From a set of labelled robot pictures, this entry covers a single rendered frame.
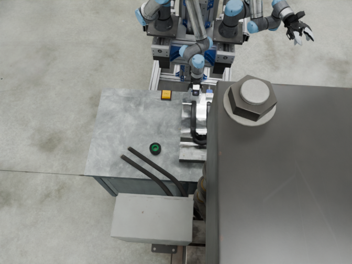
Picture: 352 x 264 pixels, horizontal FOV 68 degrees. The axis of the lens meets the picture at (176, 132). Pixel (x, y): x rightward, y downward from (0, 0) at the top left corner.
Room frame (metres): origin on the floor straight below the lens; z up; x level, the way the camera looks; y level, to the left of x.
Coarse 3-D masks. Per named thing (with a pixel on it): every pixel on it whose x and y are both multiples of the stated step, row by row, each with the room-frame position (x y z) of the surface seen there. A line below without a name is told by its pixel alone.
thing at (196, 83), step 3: (195, 81) 1.04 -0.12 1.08; (198, 81) 1.04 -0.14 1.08; (195, 84) 1.03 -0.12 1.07; (198, 84) 1.03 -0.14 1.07; (195, 87) 1.01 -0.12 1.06; (198, 87) 1.01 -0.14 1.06; (192, 90) 1.00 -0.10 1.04; (195, 90) 0.99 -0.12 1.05; (198, 90) 0.99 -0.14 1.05; (192, 93) 0.98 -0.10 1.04; (195, 93) 0.97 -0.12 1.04; (198, 93) 0.98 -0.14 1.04
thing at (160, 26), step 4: (156, 20) 1.56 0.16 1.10; (160, 20) 1.54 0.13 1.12; (164, 20) 1.54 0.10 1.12; (168, 20) 1.56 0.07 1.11; (172, 20) 1.60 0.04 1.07; (156, 24) 1.56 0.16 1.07; (160, 24) 1.54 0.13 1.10; (164, 24) 1.54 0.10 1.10; (168, 24) 1.55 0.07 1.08; (172, 24) 1.58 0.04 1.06; (156, 28) 1.54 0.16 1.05; (160, 28) 1.53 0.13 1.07; (164, 28) 1.53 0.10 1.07; (168, 28) 1.54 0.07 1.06
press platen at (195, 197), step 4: (196, 192) 0.32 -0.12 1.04; (196, 196) 0.30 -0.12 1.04; (196, 200) 0.28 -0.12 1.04; (200, 200) 0.28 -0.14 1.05; (196, 204) 0.26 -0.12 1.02; (200, 204) 0.26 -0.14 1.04; (204, 204) 0.26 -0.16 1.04; (200, 208) 0.24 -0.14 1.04; (204, 208) 0.24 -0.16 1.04; (200, 212) 0.22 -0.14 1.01; (204, 212) 0.22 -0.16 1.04; (204, 216) 0.20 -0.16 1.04; (204, 220) 0.18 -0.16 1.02
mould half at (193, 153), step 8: (184, 96) 1.05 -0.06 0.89; (200, 96) 1.05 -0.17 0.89; (184, 104) 0.98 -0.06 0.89; (200, 104) 0.99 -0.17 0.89; (184, 112) 0.92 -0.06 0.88; (200, 112) 0.92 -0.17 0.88; (184, 120) 0.85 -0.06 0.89; (200, 120) 0.85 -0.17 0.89; (184, 128) 0.77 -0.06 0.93; (200, 128) 0.77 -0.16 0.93; (184, 136) 0.71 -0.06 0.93; (184, 144) 0.69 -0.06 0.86; (192, 144) 0.69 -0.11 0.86; (184, 152) 0.63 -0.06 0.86; (192, 152) 0.63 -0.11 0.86; (200, 152) 0.63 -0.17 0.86; (184, 160) 0.58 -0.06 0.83; (192, 160) 0.58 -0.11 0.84; (200, 160) 0.58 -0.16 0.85
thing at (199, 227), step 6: (198, 222) 0.19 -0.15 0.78; (204, 222) 0.20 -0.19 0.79; (198, 228) 0.16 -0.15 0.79; (204, 228) 0.16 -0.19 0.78; (198, 234) 0.12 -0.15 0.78; (204, 234) 0.13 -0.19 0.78; (192, 240) 0.09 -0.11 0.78; (198, 240) 0.09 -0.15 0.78; (204, 240) 0.09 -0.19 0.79; (186, 246) 0.06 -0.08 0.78; (192, 246) 0.06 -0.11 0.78; (198, 246) 0.06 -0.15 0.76; (204, 246) 0.06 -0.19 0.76; (186, 252) 0.02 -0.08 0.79; (192, 252) 0.02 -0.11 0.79; (198, 252) 0.02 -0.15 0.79; (204, 252) 0.02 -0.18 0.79; (186, 258) -0.01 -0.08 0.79; (192, 258) -0.01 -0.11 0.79; (198, 258) -0.01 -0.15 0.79; (204, 258) -0.01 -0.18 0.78
